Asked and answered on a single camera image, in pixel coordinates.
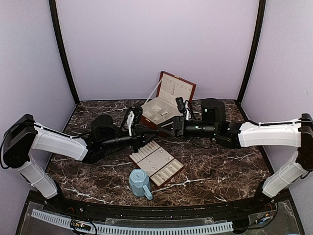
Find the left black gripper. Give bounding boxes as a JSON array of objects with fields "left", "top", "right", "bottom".
[{"left": 101, "top": 126, "right": 159, "bottom": 154}]

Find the red wooden jewelry box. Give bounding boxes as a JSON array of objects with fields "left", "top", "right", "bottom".
[{"left": 141, "top": 71, "right": 196, "bottom": 129}]

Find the red jewelry tray insert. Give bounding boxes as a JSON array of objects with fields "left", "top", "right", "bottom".
[{"left": 129, "top": 141, "right": 184, "bottom": 188}]

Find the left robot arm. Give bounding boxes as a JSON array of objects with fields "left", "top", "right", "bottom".
[{"left": 0, "top": 114, "right": 159, "bottom": 213}]

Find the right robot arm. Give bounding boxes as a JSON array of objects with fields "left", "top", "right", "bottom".
[{"left": 157, "top": 97, "right": 313, "bottom": 212}]

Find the light blue mug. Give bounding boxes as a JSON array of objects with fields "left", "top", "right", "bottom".
[{"left": 129, "top": 168, "right": 153, "bottom": 200}]

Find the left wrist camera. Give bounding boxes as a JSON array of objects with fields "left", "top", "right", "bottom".
[{"left": 126, "top": 106, "right": 143, "bottom": 136}]

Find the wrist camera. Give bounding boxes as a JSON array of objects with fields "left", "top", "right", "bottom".
[
  {"left": 175, "top": 97, "right": 193, "bottom": 120},
  {"left": 126, "top": 106, "right": 143, "bottom": 136}
]

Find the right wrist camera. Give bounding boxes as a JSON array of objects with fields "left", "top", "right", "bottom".
[{"left": 175, "top": 97, "right": 193, "bottom": 120}]

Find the white slotted cable duct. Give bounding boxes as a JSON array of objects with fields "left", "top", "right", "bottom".
[{"left": 31, "top": 209, "right": 234, "bottom": 235}]

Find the black front rail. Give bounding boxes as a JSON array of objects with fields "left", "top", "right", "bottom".
[{"left": 42, "top": 196, "right": 277, "bottom": 221}]

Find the right black frame post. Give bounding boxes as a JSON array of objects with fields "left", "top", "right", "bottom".
[{"left": 236, "top": 0, "right": 266, "bottom": 105}]

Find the black frame post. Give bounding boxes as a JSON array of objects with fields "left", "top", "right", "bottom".
[
  {"left": 236, "top": 0, "right": 266, "bottom": 105},
  {"left": 48, "top": 0, "right": 80, "bottom": 106}
]

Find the left black frame post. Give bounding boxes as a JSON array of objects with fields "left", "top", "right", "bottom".
[{"left": 48, "top": 0, "right": 80, "bottom": 106}]

